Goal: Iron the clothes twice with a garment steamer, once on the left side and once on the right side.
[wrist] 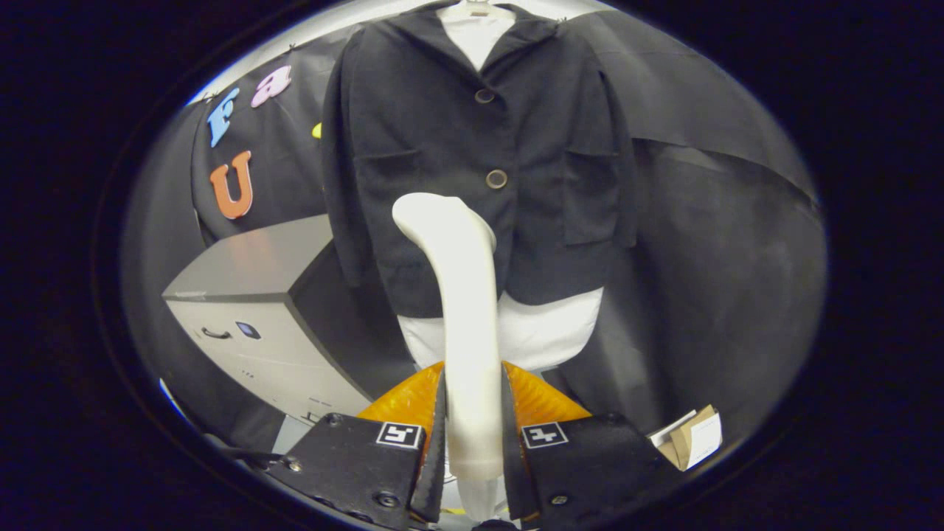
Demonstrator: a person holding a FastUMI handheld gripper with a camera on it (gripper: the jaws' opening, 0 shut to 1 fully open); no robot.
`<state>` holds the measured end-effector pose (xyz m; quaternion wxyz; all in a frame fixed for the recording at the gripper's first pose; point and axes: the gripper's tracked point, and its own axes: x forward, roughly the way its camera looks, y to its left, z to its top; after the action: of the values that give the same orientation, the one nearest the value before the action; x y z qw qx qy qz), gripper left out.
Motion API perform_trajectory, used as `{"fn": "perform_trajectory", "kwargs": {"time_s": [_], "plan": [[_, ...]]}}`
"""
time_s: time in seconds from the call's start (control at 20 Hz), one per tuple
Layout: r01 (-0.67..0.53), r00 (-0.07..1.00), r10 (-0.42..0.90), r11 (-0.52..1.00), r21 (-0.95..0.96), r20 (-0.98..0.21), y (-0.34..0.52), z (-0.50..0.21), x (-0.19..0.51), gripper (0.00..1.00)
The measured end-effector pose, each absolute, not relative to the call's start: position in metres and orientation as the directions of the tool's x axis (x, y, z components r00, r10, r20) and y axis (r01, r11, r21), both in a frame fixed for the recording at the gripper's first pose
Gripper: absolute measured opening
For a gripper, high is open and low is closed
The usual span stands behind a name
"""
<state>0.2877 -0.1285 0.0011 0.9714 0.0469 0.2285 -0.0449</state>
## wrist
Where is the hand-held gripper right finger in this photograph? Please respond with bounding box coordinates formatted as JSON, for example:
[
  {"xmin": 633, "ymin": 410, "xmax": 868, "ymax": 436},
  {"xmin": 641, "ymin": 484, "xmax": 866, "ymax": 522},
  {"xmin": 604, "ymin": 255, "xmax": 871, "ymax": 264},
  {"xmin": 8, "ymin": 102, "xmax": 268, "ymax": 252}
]
[{"xmin": 501, "ymin": 360, "xmax": 683, "ymax": 530}]

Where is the small cardboard box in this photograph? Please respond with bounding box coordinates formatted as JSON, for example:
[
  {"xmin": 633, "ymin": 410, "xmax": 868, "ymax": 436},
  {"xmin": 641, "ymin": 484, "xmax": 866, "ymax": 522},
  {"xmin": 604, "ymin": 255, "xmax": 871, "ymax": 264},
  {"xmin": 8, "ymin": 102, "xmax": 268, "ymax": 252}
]
[{"xmin": 649, "ymin": 404, "xmax": 723, "ymax": 473}]

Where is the white dress form mannequin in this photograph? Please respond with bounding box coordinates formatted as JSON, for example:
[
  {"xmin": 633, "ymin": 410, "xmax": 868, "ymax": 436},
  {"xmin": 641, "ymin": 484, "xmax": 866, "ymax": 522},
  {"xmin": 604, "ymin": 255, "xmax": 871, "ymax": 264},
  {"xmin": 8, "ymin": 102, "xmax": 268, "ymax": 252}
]
[{"xmin": 397, "ymin": 0, "xmax": 605, "ymax": 373}]

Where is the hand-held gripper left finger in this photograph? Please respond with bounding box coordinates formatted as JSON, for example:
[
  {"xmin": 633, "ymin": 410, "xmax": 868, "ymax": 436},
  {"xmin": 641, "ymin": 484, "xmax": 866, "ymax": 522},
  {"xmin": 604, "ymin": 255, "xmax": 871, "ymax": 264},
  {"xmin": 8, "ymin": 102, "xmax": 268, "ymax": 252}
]
[{"xmin": 265, "ymin": 360, "xmax": 449, "ymax": 531}]

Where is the black backdrop cloth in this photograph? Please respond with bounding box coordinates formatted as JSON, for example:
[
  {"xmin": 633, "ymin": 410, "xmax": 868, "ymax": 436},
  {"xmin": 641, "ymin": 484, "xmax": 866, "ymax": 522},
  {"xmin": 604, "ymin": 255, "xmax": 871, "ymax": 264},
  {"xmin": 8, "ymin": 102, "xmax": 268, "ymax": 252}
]
[{"xmin": 122, "ymin": 9, "xmax": 828, "ymax": 451}]

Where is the black button jacket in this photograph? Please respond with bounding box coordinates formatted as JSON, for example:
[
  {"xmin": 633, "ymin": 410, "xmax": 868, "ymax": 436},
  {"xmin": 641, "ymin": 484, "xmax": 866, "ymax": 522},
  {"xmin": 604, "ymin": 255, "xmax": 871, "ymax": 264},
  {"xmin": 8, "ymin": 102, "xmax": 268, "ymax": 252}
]
[{"xmin": 321, "ymin": 0, "xmax": 641, "ymax": 319}]

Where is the grey drawer cabinet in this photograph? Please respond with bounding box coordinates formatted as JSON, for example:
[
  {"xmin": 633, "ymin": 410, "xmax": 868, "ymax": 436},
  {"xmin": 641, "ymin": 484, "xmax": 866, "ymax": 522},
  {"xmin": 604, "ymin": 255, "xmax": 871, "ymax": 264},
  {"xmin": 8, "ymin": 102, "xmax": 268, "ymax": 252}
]
[{"xmin": 162, "ymin": 214, "xmax": 414, "ymax": 425}]

